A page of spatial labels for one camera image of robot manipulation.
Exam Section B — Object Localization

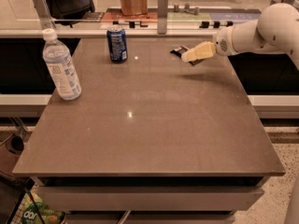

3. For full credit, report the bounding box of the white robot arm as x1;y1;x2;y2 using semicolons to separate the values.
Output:
183;3;299;224

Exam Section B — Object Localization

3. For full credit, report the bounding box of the black office chair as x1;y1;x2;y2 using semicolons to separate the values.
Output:
46;0;95;25

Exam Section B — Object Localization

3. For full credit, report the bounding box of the green snack bag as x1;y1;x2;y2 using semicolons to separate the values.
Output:
9;193;67;224

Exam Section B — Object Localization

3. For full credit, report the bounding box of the black bin edge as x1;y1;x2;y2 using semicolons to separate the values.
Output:
0;172;34;224

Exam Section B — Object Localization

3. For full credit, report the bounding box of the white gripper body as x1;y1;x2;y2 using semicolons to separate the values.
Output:
213;27;235;56

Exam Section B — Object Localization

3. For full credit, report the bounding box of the grey metal post left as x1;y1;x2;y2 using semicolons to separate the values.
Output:
32;0;56;29

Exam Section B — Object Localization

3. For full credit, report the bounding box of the blue soda can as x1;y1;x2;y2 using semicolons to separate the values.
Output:
107;24;128;63

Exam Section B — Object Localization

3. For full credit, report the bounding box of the grey metal post centre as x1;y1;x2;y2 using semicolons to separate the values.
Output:
157;0;168;35

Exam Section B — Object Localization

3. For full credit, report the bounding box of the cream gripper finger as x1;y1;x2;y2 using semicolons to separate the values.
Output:
181;41;216;62

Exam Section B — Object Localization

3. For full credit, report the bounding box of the black rxbar chocolate bar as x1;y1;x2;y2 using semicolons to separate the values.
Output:
171;46;202;65

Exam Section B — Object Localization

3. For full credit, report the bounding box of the clear blue-label plastic bottle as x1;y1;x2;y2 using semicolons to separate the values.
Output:
42;28;82;100

